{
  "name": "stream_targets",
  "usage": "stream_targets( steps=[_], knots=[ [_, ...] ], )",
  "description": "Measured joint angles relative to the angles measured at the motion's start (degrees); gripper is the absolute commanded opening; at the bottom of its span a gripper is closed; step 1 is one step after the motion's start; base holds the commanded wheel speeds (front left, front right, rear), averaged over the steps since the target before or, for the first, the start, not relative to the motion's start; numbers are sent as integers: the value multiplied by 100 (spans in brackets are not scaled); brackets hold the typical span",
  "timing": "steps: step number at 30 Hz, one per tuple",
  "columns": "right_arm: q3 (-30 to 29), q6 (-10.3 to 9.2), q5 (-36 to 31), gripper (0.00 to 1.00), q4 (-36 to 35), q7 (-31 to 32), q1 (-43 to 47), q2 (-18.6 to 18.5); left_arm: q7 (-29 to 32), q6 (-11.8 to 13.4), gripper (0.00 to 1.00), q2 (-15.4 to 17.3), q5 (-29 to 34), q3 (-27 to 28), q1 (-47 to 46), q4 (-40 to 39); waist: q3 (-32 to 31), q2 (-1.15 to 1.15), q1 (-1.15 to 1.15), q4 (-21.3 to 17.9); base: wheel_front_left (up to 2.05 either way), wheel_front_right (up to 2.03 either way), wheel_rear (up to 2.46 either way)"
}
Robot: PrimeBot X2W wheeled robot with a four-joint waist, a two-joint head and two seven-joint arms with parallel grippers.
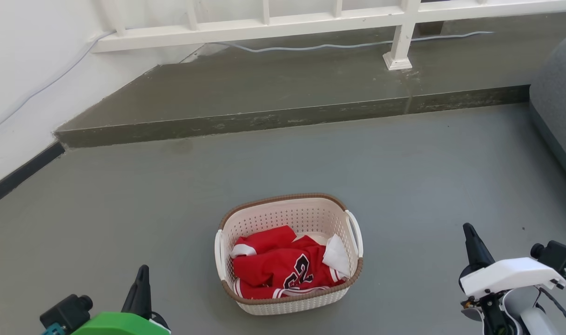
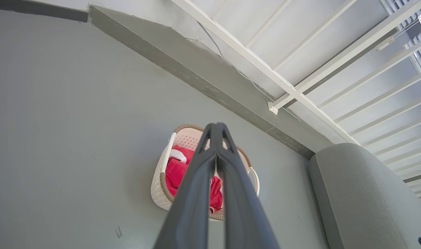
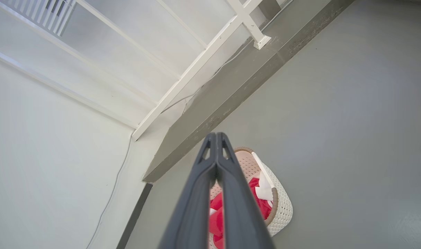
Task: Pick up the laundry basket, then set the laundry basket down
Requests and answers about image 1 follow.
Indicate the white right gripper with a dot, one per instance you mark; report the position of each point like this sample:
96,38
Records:
511,274

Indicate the white crumpled cloth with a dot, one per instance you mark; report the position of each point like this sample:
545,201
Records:
336,256

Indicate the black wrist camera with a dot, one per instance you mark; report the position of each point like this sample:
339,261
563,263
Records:
555,256
66,311

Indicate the teal left camera connector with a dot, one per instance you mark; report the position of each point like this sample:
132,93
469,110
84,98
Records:
54,329

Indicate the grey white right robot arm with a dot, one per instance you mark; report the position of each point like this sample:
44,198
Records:
515,316

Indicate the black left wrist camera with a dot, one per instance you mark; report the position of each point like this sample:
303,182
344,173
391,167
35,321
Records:
66,311

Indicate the cream perforated laundry basket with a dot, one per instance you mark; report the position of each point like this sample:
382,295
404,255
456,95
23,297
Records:
292,216

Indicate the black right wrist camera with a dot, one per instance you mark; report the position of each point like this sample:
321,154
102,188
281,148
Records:
555,256

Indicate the grey fabric sofa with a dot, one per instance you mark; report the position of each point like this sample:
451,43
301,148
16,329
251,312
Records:
560,102

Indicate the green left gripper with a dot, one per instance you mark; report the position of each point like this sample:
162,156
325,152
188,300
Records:
120,325

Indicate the red basketball jersey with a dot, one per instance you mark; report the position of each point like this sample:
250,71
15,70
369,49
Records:
269,267

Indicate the white wooden railing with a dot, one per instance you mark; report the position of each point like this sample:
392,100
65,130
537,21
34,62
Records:
245,25

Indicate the black wall baseboard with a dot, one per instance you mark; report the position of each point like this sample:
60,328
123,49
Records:
22,174

